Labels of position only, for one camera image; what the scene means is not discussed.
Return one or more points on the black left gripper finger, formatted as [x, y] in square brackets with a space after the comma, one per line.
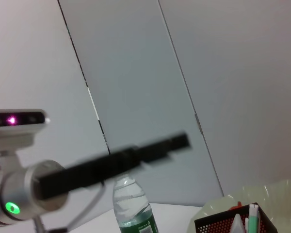
[165, 145]

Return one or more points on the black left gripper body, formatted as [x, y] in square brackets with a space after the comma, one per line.
[87, 172]

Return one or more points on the clear green-label water bottle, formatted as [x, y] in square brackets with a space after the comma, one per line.
[133, 206]

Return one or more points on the black mesh pen holder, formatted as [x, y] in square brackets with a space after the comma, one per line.
[213, 222]

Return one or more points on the green utility knife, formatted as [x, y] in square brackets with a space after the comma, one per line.
[253, 218]

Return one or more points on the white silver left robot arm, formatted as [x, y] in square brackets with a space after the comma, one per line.
[14, 194]

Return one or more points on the green glass fruit plate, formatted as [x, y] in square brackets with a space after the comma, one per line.
[276, 194]

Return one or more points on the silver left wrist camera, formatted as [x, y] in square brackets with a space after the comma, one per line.
[17, 126]

